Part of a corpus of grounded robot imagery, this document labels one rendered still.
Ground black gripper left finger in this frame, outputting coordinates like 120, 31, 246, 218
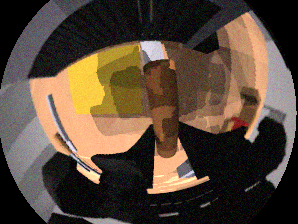
90, 124, 156, 188

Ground red block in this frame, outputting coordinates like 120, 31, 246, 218
230, 116, 250, 131

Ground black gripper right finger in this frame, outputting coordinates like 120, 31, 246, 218
178, 120, 247, 180

